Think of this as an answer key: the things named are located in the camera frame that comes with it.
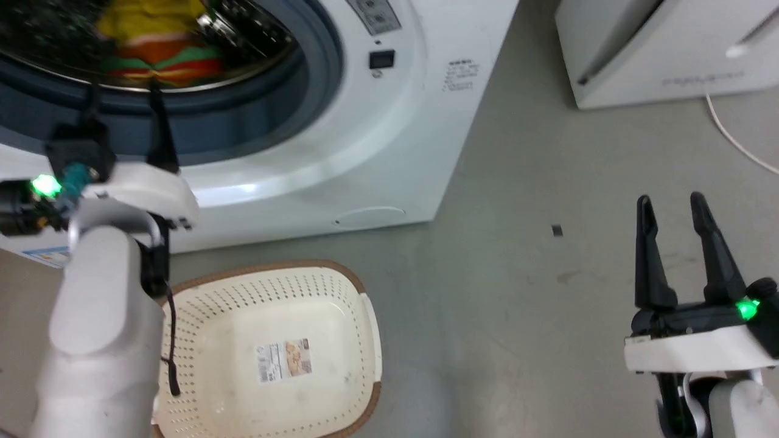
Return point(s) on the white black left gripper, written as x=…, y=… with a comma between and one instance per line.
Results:
x=143, y=185

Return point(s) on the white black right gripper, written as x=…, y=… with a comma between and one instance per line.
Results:
x=700, y=340

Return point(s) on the colourful clothes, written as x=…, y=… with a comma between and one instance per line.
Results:
x=155, y=36

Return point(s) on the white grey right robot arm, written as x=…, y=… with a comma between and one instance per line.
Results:
x=736, y=407

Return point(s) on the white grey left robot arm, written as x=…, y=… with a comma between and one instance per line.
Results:
x=97, y=328

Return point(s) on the white front-load washing machine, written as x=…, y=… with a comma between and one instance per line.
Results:
x=389, y=140

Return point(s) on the grey washing machine info sticker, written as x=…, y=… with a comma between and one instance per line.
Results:
x=376, y=15

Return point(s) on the cream perforated plastic laundry basket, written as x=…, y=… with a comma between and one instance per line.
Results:
x=243, y=401

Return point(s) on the blue white energy label sticker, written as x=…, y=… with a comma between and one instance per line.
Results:
x=48, y=257

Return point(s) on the white box-shaped appliance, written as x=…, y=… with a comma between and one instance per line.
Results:
x=657, y=48

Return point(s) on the printed paper label sticker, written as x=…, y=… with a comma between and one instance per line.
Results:
x=285, y=360

